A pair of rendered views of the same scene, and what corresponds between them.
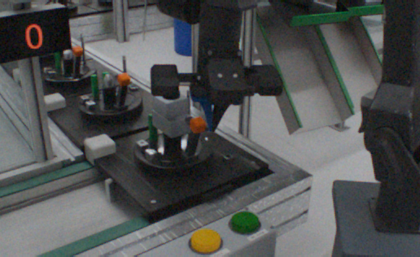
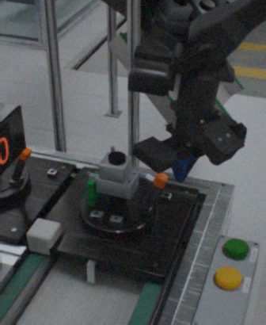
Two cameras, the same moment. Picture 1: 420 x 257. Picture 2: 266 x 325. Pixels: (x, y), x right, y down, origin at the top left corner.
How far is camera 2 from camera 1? 54 cm
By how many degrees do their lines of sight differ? 31
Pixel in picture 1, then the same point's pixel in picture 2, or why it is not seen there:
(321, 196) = not seen: hidden behind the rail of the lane
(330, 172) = (206, 172)
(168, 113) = (124, 177)
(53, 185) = (23, 295)
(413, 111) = not seen: outside the picture
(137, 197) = (137, 266)
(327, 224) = (247, 220)
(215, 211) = (203, 250)
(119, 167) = (86, 246)
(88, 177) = (43, 269)
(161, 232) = (184, 288)
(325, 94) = not seen: hidden behind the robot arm
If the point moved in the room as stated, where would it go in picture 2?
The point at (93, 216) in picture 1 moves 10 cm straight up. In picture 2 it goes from (89, 304) to (86, 258)
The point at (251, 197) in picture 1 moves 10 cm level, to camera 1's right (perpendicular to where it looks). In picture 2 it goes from (214, 224) to (254, 204)
